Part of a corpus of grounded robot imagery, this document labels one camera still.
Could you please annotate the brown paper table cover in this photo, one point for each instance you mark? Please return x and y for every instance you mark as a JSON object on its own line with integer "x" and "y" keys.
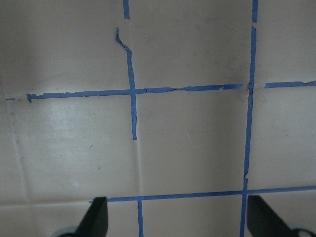
{"x": 174, "y": 110}

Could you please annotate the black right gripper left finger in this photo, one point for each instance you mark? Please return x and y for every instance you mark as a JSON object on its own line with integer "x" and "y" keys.
{"x": 95, "y": 222}

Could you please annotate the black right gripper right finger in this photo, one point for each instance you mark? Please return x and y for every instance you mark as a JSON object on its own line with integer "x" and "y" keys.
{"x": 262, "y": 221}

